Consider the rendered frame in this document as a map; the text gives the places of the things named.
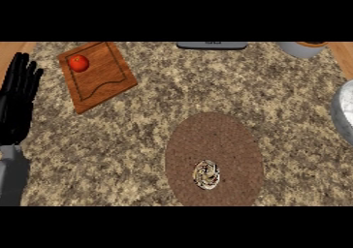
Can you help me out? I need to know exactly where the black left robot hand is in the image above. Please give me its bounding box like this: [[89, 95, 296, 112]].
[[0, 51, 44, 146]]

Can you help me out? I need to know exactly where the brown round placemat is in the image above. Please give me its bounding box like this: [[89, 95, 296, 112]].
[[163, 111, 265, 207]]

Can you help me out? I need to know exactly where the grey marble bowl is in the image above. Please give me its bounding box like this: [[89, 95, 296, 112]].
[[330, 77, 353, 149]]

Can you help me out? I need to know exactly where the red tomato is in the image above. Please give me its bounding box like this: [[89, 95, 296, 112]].
[[67, 54, 90, 73]]

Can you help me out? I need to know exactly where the brown wooden cutting board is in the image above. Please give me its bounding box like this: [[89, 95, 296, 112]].
[[56, 42, 139, 115]]

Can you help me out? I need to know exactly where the grey flat appliance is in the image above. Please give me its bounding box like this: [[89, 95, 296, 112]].
[[175, 41, 249, 50]]

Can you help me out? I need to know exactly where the grey pot with brown rim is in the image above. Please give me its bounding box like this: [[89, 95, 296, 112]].
[[277, 41, 330, 59]]

